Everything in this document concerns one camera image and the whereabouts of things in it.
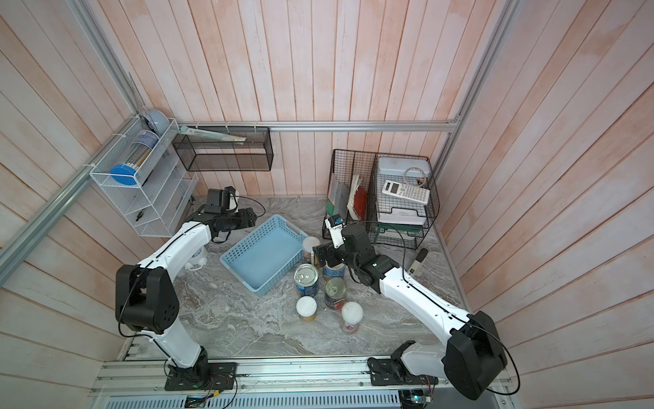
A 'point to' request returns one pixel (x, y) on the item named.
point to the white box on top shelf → (400, 165)
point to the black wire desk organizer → (394, 196)
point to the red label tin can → (335, 290)
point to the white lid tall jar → (308, 244)
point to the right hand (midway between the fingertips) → (325, 241)
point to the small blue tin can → (337, 271)
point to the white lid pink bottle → (352, 313)
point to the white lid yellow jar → (306, 308)
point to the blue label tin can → (306, 277)
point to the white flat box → (396, 210)
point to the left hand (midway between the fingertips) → (248, 219)
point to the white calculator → (406, 191)
